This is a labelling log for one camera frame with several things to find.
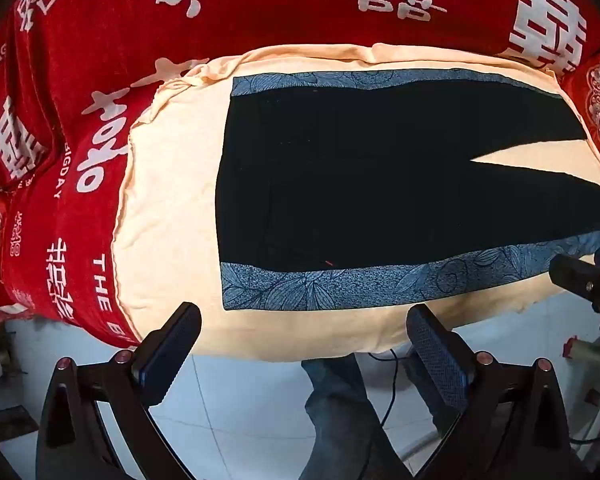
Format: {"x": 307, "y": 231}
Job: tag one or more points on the person's leg in blue jeans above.
{"x": 337, "y": 410}

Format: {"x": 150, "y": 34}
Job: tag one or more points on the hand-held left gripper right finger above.
{"x": 437, "y": 357}

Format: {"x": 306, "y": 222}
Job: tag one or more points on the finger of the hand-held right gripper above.
{"x": 572, "y": 272}

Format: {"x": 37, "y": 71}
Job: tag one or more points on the red printed blanket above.
{"x": 290, "y": 5}

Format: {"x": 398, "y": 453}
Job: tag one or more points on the peach cloth sheet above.
{"x": 175, "y": 200}

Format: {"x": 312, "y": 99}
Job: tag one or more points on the black pants with blue trim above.
{"x": 355, "y": 180}

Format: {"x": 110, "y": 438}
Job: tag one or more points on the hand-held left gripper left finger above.
{"x": 172, "y": 347}

